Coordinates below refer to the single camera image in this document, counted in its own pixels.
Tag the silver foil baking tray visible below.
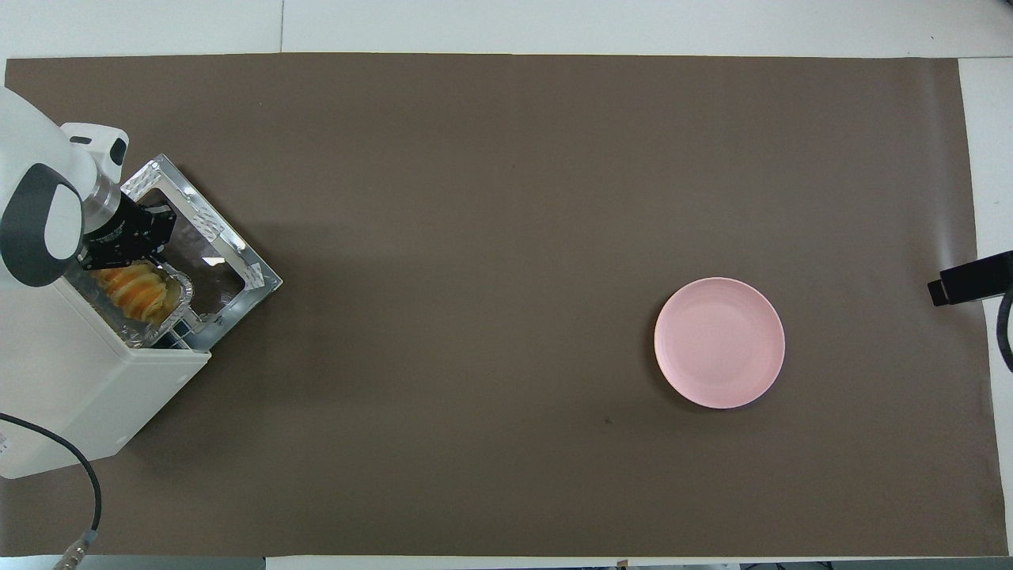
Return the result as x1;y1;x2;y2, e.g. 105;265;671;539
75;261;196;349

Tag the sliced yellow bread loaf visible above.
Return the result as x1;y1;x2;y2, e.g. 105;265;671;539
95;264;171;324

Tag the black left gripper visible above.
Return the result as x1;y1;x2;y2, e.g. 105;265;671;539
78;194;176;272

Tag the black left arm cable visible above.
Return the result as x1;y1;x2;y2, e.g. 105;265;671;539
0;412;104;570

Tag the brown table mat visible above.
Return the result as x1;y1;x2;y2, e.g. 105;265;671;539
0;52;1010;559

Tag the glass oven door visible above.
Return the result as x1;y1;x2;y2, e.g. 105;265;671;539
119;154;283;353

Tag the pink round plate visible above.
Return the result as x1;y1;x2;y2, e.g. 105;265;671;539
654;276;787;410

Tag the cream toaster oven body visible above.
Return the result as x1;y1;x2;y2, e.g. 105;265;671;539
0;261;213;481

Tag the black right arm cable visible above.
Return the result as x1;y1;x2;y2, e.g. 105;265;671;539
996;289;1013;373

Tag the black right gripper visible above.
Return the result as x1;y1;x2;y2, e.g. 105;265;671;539
928;252;1013;308

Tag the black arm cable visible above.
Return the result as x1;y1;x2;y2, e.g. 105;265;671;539
996;289;1013;373
0;412;104;570

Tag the wire oven rack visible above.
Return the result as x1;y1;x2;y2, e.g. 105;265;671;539
119;309;199;351

